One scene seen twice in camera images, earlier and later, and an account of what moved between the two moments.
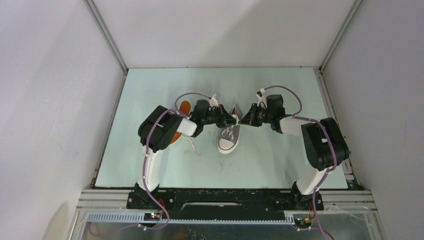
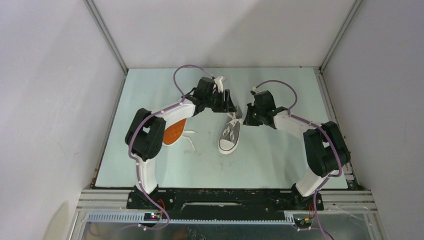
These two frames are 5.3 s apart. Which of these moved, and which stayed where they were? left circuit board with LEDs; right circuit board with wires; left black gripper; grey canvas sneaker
Moved: left black gripper
Stayed: left circuit board with LEDs; grey canvas sneaker; right circuit board with wires
